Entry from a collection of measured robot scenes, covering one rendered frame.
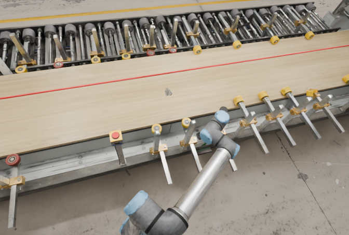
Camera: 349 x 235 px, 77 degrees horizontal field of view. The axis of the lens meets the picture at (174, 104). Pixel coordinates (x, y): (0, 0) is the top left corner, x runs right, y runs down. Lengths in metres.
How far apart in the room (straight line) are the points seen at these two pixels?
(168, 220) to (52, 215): 1.76
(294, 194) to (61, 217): 2.46
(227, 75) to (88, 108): 1.29
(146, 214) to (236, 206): 1.74
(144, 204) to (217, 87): 1.33
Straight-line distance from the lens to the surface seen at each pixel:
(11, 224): 1.79
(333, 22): 3.89
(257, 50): 2.57
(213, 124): 1.31
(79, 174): 1.88
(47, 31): 2.68
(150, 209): 1.01
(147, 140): 1.99
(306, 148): 3.31
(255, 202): 2.73
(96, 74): 2.06
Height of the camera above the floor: 2.45
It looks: 57 degrees down
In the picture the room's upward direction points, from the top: 11 degrees clockwise
